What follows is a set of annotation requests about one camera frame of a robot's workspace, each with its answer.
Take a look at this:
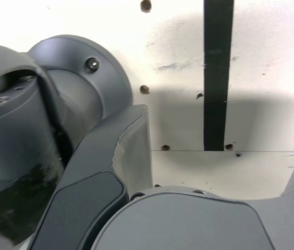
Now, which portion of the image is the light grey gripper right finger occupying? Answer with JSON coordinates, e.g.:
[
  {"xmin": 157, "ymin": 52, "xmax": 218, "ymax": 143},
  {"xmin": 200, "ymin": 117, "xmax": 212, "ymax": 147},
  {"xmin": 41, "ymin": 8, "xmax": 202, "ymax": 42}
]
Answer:
[{"xmin": 91, "ymin": 142, "xmax": 294, "ymax": 250}]

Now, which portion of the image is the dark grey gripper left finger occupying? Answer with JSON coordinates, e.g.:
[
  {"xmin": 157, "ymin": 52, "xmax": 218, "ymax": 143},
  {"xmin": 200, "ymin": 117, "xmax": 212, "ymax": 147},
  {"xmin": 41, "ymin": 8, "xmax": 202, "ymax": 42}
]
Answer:
[{"xmin": 28, "ymin": 104, "xmax": 154, "ymax": 250}]

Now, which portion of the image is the black tape strip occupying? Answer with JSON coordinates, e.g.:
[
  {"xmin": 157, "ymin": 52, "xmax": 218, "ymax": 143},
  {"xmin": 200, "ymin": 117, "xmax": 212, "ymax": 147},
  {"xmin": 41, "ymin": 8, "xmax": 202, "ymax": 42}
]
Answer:
[{"xmin": 203, "ymin": 0, "xmax": 234, "ymax": 152}]

